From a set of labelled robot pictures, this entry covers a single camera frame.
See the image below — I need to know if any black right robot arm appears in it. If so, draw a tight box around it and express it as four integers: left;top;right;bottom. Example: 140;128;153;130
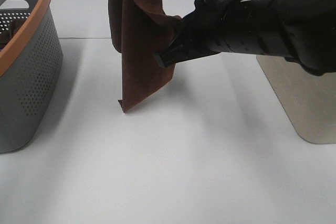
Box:
154;0;335;76

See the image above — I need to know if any grey perforated basket orange rim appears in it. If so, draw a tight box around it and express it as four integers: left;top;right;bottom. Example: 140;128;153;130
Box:
1;0;63;153

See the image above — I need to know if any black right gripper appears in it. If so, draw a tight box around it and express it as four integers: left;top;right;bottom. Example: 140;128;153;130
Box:
153;0;233;68

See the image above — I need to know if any brown towel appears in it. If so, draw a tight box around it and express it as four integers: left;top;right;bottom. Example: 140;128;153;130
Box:
108;0;181;112

